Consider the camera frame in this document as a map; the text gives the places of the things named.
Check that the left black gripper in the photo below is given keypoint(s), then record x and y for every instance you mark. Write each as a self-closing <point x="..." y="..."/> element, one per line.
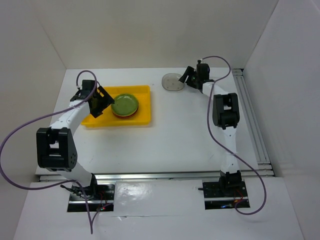
<point x="106" y="100"/>

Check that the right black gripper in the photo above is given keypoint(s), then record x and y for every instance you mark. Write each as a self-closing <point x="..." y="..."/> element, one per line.
<point x="189" y="72"/>

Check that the orange plate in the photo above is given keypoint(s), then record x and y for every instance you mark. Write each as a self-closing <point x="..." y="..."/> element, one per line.
<point x="124" y="116"/>

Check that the green plate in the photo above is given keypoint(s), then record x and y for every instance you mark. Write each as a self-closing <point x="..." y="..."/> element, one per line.
<point x="124" y="113"/>

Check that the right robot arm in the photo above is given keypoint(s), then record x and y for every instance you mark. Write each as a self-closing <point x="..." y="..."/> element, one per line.
<point x="225" y="116"/>

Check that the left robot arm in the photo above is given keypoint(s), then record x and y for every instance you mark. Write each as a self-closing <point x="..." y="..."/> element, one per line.
<point x="56" y="149"/>

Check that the yellow plastic bin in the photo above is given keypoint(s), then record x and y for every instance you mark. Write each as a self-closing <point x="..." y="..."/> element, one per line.
<point x="143" y="115"/>

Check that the left clear glass plate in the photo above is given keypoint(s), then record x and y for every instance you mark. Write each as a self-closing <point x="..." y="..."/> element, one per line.
<point x="171" y="82"/>

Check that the clear glass plate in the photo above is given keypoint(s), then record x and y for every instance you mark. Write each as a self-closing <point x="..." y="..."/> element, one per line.
<point x="125" y="102"/>
<point x="171" y="82"/>

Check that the right clear glass plate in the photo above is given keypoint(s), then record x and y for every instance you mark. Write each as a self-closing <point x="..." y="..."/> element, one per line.
<point x="125" y="102"/>

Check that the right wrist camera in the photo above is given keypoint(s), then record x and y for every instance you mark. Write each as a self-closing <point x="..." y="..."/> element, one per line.
<point x="202" y="71"/>

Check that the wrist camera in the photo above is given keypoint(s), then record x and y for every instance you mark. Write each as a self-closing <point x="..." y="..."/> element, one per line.
<point x="202" y="71"/>
<point x="83" y="93"/>

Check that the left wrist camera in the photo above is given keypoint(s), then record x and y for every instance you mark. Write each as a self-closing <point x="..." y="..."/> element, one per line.
<point x="83" y="93"/>

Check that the aluminium rail front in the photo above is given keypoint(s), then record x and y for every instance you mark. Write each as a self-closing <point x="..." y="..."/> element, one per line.
<point x="160" y="176"/>

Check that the aluminium rail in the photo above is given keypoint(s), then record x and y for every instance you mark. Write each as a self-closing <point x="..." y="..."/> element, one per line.
<point x="263" y="161"/>
<point x="160" y="176"/>

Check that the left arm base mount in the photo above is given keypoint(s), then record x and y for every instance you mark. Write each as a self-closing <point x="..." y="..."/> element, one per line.
<point x="102" y="200"/>

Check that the aluminium rail right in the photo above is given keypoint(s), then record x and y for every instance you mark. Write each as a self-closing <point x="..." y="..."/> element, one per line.
<point x="263" y="161"/>

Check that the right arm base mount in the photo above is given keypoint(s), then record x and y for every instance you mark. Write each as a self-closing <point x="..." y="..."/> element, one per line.
<point x="219" y="197"/>

